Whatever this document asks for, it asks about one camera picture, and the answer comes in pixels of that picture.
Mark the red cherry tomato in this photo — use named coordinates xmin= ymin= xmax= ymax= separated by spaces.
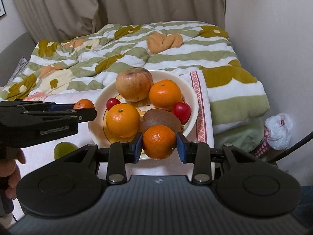
xmin=172 ymin=102 xmax=192 ymax=125
xmin=106 ymin=98 xmax=121 ymax=110

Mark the framed wall picture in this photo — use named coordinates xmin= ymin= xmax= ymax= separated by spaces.
xmin=0 ymin=0 xmax=6 ymax=18

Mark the beige curtain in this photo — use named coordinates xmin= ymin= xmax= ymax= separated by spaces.
xmin=13 ymin=0 xmax=226 ymax=41

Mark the large orange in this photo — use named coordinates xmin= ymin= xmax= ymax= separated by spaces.
xmin=105 ymin=103 xmax=141 ymax=138

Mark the grey sofa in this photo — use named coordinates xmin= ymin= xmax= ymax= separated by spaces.
xmin=1 ymin=32 xmax=36 ymax=87

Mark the white plastic bag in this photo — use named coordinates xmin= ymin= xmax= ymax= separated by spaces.
xmin=265 ymin=113 xmax=293 ymax=150

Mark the red cherry tomato in bowl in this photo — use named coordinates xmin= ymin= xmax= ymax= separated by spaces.
xmin=106 ymin=98 xmax=121 ymax=110

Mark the cream yellow fruit bowl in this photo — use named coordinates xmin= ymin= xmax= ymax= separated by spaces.
xmin=88 ymin=70 xmax=198 ymax=160

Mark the orange mandarin in bowl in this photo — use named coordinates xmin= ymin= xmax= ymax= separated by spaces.
xmin=148 ymin=80 xmax=182 ymax=110

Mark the brown kiwi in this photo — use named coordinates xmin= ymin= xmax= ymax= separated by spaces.
xmin=140 ymin=109 xmax=183 ymax=134

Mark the reddish yellow apple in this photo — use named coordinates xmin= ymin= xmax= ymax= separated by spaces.
xmin=115 ymin=67 xmax=153 ymax=102

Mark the green apple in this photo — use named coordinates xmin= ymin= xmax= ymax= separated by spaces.
xmin=54 ymin=142 xmax=78 ymax=160

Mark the small orange mandarin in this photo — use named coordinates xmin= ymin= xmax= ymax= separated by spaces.
xmin=143 ymin=125 xmax=177 ymax=160

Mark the person's left hand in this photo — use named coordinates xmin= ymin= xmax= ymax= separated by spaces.
xmin=1 ymin=149 xmax=26 ymax=200

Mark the green striped floral duvet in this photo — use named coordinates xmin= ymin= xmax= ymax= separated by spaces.
xmin=1 ymin=21 xmax=270 ymax=151

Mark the grey patterned pillow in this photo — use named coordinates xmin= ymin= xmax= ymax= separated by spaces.
xmin=7 ymin=57 xmax=29 ymax=84

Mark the black cable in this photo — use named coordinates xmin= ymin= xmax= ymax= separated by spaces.
xmin=266 ymin=130 xmax=313 ymax=164

